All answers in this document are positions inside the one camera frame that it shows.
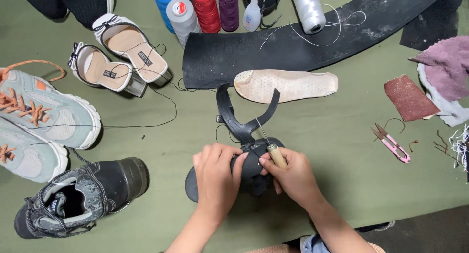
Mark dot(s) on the person's left hand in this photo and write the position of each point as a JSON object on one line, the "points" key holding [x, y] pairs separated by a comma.
{"points": [[214, 179]]}

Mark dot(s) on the person's right hand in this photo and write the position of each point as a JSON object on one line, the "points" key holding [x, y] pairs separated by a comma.
{"points": [[295, 179]]}

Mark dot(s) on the olive green table cloth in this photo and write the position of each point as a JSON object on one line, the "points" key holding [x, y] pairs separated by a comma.
{"points": [[329, 143]]}

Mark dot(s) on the person's blue jeans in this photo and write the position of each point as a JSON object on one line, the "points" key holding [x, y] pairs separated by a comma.
{"points": [[314, 244]]}

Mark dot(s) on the loose black thread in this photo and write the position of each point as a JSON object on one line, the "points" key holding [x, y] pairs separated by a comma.
{"points": [[172, 106]]}

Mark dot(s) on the beige perforated insole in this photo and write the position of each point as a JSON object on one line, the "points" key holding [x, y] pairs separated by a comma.
{"points": [[289, 85]]}

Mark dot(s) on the pink thread snips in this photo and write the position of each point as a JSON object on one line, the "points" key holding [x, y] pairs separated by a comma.
{"points": [[392, 143]]}

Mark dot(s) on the black grey work boot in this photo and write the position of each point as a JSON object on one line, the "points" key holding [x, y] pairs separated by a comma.
{"points": [[91, 187]]}

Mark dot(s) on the curved black rubber sheet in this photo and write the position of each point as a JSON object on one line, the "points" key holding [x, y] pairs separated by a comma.
{"points": [[256, 51]]}

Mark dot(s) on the brown sandpaper sheet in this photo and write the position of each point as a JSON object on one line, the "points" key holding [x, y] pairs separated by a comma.
{"points": [[408, 97]]}

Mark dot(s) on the brown thread scraps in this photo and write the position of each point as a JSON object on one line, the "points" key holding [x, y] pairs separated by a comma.
{"points": [[441, 145]]}

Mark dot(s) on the white bow heeled sandal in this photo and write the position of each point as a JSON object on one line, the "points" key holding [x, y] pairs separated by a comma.
{"points": [[133, 49], [99, 69]]}

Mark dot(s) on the grey thread spool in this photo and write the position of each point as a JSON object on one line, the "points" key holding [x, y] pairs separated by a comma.
{"points": [[182, 20]]}

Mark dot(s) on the red thread spool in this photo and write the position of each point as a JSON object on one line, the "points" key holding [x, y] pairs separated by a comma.
{"points": [[206, 13]]}

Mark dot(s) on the small white glue bottle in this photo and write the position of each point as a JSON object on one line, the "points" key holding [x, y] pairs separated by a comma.
{"points": [[252, 16]]}

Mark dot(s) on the white rag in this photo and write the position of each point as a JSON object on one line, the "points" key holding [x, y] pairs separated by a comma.
{"points": [[449, 112]]}

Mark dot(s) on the purple thread spool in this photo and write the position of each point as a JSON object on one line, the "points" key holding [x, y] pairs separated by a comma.
{"points": [[228, 11]]}

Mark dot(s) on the white thread spool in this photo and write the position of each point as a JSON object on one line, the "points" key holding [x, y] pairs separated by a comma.
{"points": [[309, 11]]}

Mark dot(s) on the white thread bundle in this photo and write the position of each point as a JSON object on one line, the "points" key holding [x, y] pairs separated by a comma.
{"points": [[462, 146]]}

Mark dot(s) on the grey sneaker orange laces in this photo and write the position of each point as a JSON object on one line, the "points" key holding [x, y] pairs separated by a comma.
{"points": [[29, 154], [55, 110]]}

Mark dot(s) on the blue thread spool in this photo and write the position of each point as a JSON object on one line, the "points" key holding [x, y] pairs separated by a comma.
{"points": [[163, 5]]}

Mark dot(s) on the purple towel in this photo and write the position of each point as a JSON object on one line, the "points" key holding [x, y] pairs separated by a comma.
{"points": [[447, 66]]}

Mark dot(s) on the dark grey rubber piece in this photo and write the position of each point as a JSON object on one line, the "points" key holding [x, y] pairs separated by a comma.
{"points": [[434, 22]]}

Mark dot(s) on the black mesh shoe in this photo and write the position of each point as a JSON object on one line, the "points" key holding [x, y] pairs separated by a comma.
{"points": [[80, 3]]}

